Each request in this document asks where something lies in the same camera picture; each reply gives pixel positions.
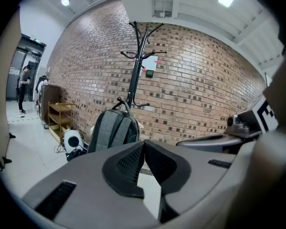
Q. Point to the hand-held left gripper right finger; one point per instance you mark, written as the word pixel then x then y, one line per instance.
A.
pixel 205 173

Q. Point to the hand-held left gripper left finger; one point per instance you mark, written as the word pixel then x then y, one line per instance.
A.
pixel 85 187

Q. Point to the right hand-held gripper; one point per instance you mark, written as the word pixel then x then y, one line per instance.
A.
pixel 250 123

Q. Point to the grey backpack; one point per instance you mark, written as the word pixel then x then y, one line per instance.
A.
pixel 112 130

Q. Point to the black metal coat rack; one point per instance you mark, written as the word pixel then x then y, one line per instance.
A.
pixel 134 80

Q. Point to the white round appliance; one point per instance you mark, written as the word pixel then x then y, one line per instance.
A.
pixel 72 139

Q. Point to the wooden shelf trolley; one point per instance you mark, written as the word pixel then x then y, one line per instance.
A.
pixel 60 120

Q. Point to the dark brown cabinet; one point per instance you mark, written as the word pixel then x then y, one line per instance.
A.
pixel 50 99

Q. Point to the white bag on cabinet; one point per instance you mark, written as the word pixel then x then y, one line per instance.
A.
pixel 41 85

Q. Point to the brown partition board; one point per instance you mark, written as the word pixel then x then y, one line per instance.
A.
pixel 2 92

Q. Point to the black glass door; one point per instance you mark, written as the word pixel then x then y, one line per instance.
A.
pixel 16 68

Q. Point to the round ceiling light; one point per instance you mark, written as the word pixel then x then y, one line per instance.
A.
pixel 65 1

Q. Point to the black wall display device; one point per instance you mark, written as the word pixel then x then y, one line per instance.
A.
pixel 149 73

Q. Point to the white paper wall notice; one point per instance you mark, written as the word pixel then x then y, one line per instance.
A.
pixel 151 62

